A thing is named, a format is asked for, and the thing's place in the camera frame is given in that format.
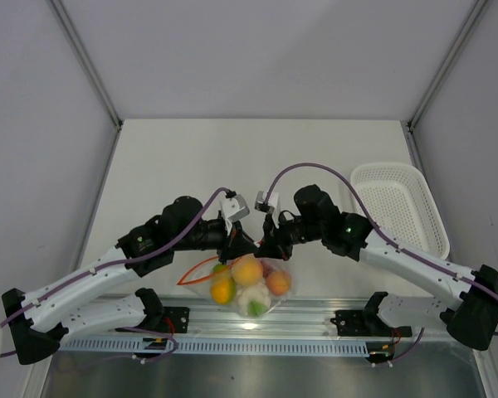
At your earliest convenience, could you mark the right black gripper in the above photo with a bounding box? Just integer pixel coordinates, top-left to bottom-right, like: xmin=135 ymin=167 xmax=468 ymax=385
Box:
xmin=254 ymin=210 xmax=325 ymax=262

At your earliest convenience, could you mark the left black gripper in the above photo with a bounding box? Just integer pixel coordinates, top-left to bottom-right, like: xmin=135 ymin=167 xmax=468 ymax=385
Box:
xmin=173 ymin=218 xmax=259 ymax=265

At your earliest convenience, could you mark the red grape bunch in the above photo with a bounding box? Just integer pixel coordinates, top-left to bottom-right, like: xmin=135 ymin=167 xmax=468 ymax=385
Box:
xmin=260 ymin=259 xmax=276 ymax=279

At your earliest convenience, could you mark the orange fruit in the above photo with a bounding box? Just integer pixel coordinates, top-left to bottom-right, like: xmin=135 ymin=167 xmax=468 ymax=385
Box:
xmin=231 ymin=255 xmax=263 ymax=286

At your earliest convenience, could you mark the peach fruit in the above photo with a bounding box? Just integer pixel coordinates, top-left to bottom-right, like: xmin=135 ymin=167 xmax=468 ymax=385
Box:
xmin=266 ymin=270 xmax=291 ymax=296

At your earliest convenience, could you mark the clear zip top bag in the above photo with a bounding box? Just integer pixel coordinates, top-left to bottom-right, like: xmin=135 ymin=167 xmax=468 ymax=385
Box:
xmin=177 ymin=255 xmax=294 ymax=318

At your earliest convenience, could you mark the yellow green mango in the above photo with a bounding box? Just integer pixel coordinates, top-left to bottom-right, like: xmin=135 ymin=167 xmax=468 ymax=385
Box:
xmin=210 ymin=276 xmax=236 ymax=305

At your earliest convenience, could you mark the white cauliflower with leaves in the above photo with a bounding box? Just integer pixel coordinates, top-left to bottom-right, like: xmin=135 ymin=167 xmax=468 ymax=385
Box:
xmin=235 ymin=283 xmax=271 ymax=318

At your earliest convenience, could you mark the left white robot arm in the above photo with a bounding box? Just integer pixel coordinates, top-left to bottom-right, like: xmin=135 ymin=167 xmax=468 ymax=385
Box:
xmin=2 ymin=191 xmax=256 ymax=365

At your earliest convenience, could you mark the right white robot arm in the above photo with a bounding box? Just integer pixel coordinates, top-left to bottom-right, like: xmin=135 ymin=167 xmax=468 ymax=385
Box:
xmin=255 ymin=185 xmax=498 ymax=351

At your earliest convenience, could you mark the white perforated plastic basket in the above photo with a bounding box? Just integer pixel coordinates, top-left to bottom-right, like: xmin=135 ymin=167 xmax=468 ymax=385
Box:
xmin=349 ymin=163 xmax=450 ymax=260

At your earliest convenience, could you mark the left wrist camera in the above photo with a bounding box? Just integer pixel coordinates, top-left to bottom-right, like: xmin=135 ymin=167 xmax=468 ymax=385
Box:
xmin=220 ymin=191 xmax=250 ymax=235

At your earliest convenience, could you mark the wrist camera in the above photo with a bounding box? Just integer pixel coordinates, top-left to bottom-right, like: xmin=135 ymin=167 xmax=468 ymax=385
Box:
xmin=220 ymin=191 xmax=250 ymax=235
xmin=255 ymin=191 xmax=281 ymax=228

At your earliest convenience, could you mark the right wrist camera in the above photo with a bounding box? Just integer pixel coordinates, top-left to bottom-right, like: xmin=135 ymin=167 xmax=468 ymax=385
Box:
xmin=255 ymin=191 xmax=281 ymax=228

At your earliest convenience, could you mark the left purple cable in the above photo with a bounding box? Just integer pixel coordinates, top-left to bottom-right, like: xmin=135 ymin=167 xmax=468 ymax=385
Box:
xmin=0 ymin=187 xmax=237 ymax=368

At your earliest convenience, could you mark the purple cable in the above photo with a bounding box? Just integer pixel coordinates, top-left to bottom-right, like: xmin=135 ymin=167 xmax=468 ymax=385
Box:
xmin=265 ymin=163 xmax=498 ymax=368
xmin=0 ymin=187 xmax=237 ymax=368

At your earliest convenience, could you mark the aluminium mounting rail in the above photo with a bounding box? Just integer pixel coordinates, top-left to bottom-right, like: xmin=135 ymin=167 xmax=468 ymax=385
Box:
xmin=61 ymin=296 xmax=493 ymax=343

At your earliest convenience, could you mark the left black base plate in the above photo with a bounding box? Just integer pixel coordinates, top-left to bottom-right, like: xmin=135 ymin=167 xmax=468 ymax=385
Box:
xmin=114 ymin=307 xmax=190 ymax=334

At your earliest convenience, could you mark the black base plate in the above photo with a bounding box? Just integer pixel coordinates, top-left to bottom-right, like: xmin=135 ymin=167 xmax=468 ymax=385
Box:
xmin=330 ymin=309 xmax=413 ymax=337
xmin=114 ymin=307 xmax=190 ymax=334

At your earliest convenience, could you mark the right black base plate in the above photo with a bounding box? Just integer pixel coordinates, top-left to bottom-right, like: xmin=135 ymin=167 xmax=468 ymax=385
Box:
xmin=330 ymin=309 xmax=413 ymax=337

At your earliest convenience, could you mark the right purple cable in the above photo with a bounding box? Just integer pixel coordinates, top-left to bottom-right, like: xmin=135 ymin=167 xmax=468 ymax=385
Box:
xmin=265 ymin=163 xmax=498 ymax=368

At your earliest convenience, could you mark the right aluminium frame post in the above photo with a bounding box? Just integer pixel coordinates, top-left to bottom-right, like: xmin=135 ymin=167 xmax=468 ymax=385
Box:
xmin=406 ymin=0 xmax=493 ymax=129

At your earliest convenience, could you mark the aluminium frame post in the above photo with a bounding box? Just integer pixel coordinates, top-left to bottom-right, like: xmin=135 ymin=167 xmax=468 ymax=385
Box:
xmin=46 ymin=0 xmax=123 ymax=131
xmin=406 ymin=0 xmax=493 ymax=129

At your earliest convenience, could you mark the slotted white cable duct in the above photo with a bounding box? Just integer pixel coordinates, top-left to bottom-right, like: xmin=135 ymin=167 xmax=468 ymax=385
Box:
xmin=61 ymin=335 xmax=369 ymax=357

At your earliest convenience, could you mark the left aluminium frame post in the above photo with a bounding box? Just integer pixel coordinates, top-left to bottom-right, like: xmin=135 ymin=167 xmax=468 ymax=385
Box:
xmin=46 ymin=0 xmax=123 ymax=131

